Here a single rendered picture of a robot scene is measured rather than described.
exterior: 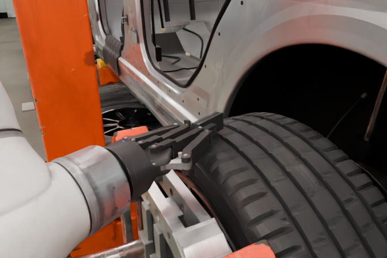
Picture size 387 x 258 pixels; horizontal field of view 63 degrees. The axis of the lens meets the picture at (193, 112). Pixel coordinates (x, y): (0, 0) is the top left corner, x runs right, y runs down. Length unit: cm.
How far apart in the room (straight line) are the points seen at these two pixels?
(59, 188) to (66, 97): 58
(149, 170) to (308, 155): 27
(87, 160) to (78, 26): 54
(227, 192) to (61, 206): 23
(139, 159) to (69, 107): 54
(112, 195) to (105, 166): 3
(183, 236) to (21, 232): 21
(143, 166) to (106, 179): 6
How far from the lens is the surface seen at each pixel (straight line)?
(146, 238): 59
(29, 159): 33
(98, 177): 34
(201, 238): 44
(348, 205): 51
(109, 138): 203
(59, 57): 85
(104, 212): 35
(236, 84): 92
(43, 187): 31
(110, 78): 295
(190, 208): 48
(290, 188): 48
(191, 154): 41
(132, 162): 37
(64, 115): 90
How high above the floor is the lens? 143
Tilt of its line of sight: 24 degrees down
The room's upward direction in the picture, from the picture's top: straight up
